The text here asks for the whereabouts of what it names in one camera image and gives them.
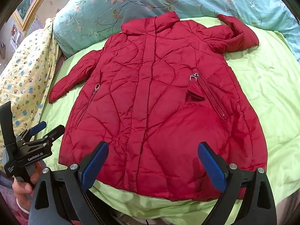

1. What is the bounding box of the person's left hand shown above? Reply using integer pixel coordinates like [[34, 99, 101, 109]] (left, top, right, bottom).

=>
[[12, 162, 44, 215]]

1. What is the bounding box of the yellow cartoon print quilt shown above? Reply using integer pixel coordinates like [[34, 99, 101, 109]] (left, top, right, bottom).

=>
[[0, 17, 62, 150]]

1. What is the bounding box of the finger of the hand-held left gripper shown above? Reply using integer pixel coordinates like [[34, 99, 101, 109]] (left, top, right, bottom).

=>
[[23, 125, 65, 146], [16, 121, 47, 144]]

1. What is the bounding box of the red quilted jacket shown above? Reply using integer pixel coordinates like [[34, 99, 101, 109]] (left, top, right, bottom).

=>
[[48, 11, 268, 202]]

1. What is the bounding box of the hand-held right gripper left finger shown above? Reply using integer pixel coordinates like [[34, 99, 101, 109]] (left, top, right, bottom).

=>
[[30, 141, 110, 225]]

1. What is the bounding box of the light green bed sheet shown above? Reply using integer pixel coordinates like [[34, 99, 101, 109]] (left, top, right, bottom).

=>
[[35, 16, 300, 225]]

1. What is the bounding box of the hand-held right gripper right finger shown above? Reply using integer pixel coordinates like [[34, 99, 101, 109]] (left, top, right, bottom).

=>
[[197, 142, 277, 225]]

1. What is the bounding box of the teal floral quilt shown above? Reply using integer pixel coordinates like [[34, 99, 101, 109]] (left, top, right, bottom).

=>
[[53, 0, 300, 64]]

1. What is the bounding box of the gold framed painting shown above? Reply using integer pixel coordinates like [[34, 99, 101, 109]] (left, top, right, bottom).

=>
[[13, 0, 59, 31]]

